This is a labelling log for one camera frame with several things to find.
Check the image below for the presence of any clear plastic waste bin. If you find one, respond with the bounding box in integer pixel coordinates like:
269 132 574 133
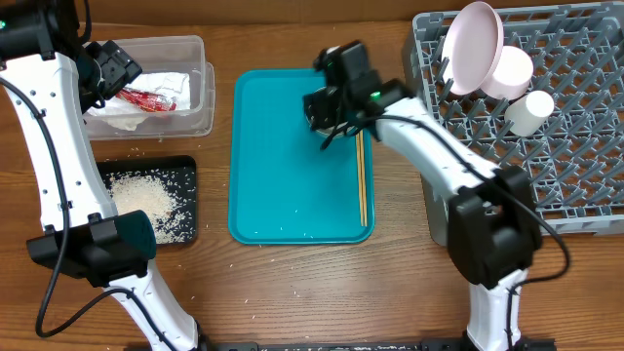
85 35 215 140

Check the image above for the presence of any grey-white bowl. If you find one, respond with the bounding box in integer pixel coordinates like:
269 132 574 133
303 86 356 137

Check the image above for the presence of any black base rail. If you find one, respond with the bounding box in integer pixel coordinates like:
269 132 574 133
199 337 557 351

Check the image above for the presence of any wooden chopstick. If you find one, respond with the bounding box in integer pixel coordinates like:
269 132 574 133
355 133 366 226
357 131 368 227

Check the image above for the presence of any black tray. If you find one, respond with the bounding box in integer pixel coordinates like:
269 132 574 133
97 155 197 246

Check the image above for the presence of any white napkin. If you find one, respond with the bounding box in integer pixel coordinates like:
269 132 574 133
87 72 191 131

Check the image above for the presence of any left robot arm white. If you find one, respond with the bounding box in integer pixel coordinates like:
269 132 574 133
1 0 210 350

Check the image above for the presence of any small pink bowl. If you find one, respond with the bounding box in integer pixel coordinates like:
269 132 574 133
480 46 533 100

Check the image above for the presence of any white paper cup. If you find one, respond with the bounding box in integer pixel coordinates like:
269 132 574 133
504 91 555 137

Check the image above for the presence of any large white plate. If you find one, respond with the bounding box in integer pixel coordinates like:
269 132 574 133
442 1 504 96

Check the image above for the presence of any grey dishwasher rack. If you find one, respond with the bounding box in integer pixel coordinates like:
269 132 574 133
403 2 623 235

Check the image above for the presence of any pile of rice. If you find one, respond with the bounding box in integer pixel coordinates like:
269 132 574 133
108 171 194 245

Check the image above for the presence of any red snack wrapper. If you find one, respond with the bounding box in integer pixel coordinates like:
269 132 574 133
116 89 177 112

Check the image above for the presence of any teal plastic tray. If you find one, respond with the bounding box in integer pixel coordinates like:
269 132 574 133
228 68 375 245

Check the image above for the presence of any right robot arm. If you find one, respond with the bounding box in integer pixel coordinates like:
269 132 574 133
303 41 542 350

